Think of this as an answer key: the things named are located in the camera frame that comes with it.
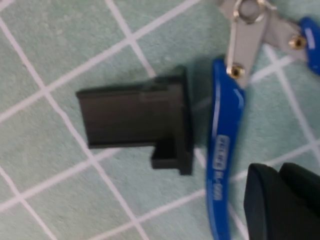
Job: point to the green white-grid tablecloth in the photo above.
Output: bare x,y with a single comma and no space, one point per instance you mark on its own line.
50,162

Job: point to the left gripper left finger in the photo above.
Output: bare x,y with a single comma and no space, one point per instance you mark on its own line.
265,207

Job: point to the black plastic bracket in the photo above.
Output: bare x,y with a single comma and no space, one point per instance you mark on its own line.
130,117

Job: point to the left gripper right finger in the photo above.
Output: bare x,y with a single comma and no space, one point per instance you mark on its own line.
305,185

